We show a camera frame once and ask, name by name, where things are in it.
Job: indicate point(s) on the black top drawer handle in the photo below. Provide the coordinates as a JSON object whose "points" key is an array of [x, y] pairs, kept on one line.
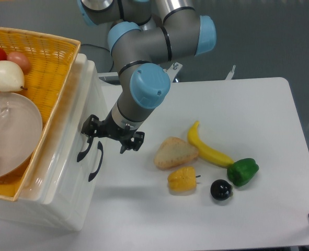
{"points": [[82, 154]]}

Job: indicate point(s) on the white drawer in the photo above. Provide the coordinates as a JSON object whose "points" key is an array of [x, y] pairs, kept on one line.
{"points": [[57, 172]]}

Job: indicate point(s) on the white pear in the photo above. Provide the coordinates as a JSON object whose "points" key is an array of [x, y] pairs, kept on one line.
{"points": [[12, 78]]}

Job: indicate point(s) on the yellow wicker basket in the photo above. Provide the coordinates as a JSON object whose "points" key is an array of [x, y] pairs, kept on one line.
{"points": [[51, 59]]}

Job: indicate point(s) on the green bell pepper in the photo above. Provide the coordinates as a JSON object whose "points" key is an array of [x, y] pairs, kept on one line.
{"points": [[242, 171]]}

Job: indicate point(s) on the beige plate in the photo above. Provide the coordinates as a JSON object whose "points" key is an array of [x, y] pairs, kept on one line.
{"points": [[20, 134]]}

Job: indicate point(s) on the black lower drawer handle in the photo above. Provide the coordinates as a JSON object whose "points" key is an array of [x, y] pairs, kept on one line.
{"points": [[98, 162]]}

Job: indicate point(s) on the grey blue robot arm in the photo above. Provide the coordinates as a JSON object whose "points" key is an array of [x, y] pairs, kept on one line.
{"points": [[192, 35]]}

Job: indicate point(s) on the black drawer handle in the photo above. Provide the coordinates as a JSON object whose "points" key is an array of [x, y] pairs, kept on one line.
{"points": [[82, 154], [98, 162]]}

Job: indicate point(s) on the yellow bell pepper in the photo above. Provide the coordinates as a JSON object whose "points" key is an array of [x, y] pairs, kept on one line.
{"points": [[183, 179]]}

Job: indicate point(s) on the pink peach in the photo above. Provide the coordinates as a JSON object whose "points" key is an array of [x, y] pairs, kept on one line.
{"points": [[21, 60]]}

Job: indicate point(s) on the yellow banana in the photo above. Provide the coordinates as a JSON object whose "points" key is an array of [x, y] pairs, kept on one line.
{"points": [[206, 152]]}

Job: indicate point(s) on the bread slice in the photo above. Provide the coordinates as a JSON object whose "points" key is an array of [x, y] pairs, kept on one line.
{"points": [[173, 152]]}

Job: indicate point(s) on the dark purple mangosteen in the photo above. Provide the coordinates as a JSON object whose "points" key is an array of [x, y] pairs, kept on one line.
{"points": [[221, 190]]}

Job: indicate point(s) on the white drawer cabinet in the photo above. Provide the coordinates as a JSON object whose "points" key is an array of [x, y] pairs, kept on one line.
{"points": [[60, 213]]}

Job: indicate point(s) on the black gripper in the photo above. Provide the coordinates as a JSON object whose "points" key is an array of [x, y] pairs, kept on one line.
{"points": [[129, 138]]}

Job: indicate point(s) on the white metal bracket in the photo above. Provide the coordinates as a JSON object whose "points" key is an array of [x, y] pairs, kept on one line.
{"points": [[173, 71]]}

